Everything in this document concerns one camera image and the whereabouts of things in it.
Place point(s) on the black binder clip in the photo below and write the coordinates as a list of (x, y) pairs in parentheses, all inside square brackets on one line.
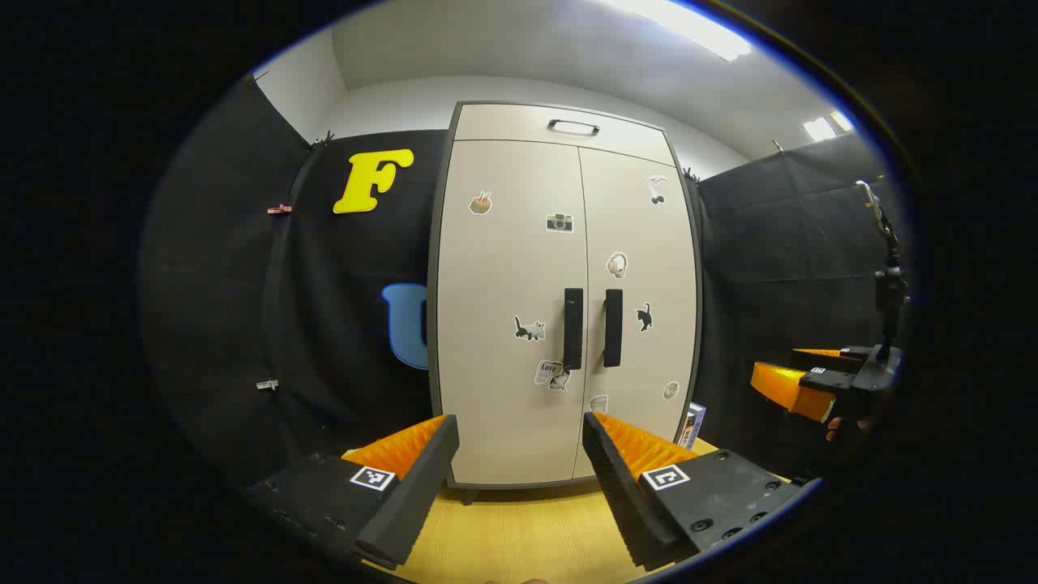
[(324, 139)]

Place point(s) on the black backdrop cloth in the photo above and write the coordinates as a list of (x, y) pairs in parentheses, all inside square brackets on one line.
[(778, 243), (227, 284)]

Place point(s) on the small ceiling light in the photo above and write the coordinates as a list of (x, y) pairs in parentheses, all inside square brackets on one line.
[(827, 127)]

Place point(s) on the white double-door shoe cabinet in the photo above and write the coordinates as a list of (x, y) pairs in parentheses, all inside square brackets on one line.
[(503, 122)]

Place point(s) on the blue and white box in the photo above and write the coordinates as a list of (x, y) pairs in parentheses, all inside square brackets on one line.
[(693, 423)]

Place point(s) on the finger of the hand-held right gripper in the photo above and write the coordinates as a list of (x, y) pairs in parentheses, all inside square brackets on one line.
[(827, 383), (855, 354)]

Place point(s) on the long ceiling light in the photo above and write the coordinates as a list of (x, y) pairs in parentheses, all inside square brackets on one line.
[(689, 26)]

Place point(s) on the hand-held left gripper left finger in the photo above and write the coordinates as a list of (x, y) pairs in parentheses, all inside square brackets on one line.
[(413, 495)]

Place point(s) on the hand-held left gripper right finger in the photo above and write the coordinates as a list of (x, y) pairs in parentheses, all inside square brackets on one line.
[(620, 495)]

